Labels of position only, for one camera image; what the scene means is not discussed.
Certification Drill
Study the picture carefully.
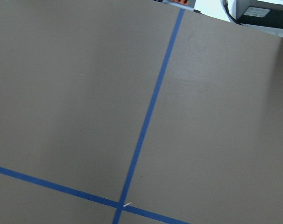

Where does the black orange connector hub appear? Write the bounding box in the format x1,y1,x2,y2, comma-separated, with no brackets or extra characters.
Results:
155,0,195,11

